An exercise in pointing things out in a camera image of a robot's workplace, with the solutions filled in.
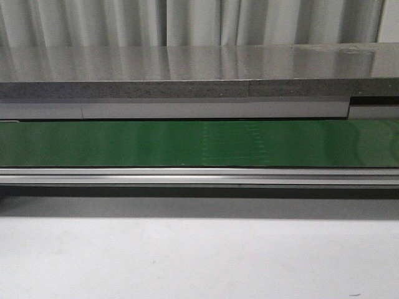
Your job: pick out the green conveyor belt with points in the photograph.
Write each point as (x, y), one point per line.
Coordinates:
(251, 143)

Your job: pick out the grey stone counter slab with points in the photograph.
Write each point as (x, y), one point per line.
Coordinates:
(348, 70)

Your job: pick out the white pleated curtain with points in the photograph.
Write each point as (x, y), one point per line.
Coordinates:
(178, 23)

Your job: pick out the grey conveyor back rail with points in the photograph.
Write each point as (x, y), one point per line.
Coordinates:
(379, 107)

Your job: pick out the aluminium conveyor front rail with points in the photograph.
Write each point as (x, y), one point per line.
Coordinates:
(381, 177)

